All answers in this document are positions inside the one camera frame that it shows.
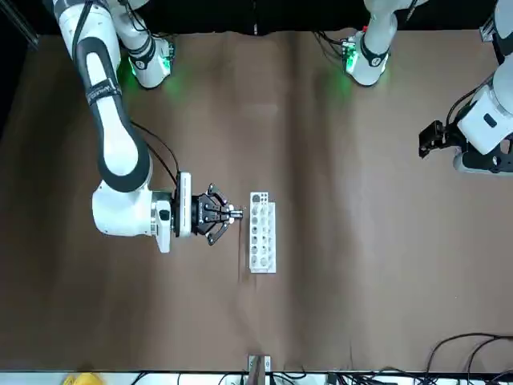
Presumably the aluminium frame post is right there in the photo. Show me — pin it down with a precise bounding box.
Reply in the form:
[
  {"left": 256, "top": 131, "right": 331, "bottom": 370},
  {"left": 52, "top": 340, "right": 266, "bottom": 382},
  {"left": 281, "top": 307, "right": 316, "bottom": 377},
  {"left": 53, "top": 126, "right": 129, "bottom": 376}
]
[
  {"left": 247, "top": 354, "right": 272, "bottom": 385},
  {"left": 479, "top": 14, "right": 497, "bottom": 42}
]

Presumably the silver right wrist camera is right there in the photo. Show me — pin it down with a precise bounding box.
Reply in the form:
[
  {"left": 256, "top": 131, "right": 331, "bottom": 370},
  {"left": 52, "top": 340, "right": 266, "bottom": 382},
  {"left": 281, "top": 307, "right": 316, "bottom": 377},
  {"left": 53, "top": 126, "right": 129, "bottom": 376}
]
[{"left": 177, "top": 171, "right": 194, "bottom": 238}]

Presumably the aluminium frame rail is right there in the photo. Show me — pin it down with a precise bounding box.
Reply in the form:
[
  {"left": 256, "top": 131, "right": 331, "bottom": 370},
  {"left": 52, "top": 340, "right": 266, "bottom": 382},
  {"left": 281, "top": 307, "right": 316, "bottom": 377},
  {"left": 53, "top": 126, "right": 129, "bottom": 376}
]
[{"left": 0, "top": 0, "right": 40, "bottom": 46}]

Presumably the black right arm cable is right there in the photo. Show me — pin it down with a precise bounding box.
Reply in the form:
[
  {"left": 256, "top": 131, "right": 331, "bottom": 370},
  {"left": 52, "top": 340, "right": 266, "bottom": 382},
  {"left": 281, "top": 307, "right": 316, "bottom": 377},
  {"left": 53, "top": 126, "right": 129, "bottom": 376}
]
[{"left": 131, "top": 121, "right": 181, "bottom": 189}]

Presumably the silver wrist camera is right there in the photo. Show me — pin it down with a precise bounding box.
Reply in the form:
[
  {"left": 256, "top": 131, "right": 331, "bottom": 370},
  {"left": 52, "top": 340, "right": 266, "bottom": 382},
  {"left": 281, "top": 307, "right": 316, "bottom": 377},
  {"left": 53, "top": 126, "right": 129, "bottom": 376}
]
[
  {"left": 452, "top": 147, "right": 513, "bottom": 176},
  {"left": 177, "top": 171, "right": 194, "bottom": 238}
]

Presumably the black left arm foot cable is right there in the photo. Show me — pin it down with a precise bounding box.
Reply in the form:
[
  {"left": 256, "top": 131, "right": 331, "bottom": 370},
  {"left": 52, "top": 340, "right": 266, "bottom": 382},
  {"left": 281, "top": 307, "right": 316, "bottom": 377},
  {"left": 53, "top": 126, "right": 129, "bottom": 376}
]
[{"left": 314, "top": 30, "right": 349, "bottom": 61}]

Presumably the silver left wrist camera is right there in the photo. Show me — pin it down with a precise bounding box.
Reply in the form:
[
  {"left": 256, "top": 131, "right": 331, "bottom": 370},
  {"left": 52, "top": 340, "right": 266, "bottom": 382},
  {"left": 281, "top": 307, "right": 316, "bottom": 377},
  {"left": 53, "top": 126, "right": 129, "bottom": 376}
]
[{"left": 452, "top": 147, "right": 513, "bottom": 176}]

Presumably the yellow plastic basket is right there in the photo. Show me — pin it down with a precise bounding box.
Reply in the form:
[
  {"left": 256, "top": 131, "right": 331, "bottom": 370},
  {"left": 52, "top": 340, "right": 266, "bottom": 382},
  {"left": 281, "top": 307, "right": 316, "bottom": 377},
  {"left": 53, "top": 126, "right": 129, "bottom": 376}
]
[{"left": 62, "top": 371, "right": 106, "bottom": 385}]

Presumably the white test tube rack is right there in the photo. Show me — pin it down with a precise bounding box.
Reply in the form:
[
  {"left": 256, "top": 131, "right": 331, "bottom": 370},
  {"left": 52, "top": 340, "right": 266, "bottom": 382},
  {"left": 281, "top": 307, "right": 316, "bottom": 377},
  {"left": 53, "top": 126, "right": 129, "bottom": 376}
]
[{"left": 248, "top": 191, "right": 278, "bottom": 275}]

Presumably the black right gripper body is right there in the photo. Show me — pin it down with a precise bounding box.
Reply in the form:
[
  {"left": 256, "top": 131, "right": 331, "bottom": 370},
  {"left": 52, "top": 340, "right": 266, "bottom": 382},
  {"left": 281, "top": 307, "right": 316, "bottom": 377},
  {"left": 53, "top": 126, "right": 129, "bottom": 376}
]
[{"left": 190, "top": 193, "right": 213, "bottom": 237}]

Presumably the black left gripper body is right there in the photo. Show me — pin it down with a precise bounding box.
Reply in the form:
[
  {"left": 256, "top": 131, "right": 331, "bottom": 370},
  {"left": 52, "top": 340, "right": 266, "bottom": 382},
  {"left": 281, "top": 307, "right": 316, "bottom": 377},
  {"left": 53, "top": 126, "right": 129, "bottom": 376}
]
[{"left": 443, "top": 122, "right": 474, "bottom": 149}]

